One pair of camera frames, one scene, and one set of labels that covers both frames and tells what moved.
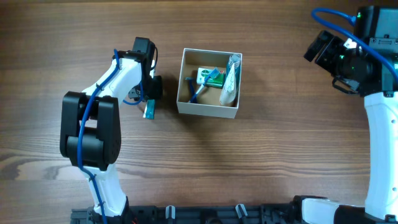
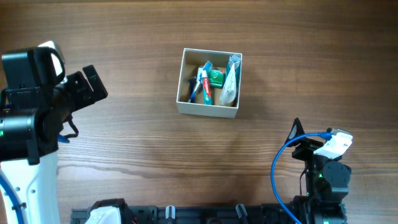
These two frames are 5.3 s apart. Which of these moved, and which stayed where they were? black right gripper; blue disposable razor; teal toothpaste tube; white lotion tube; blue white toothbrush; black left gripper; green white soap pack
Moved: blue white toothbrush; black left gripper; black right gripper; teal toothpaste tube
Stayed: green white soap pack; white lotion tube; blue disposable razor
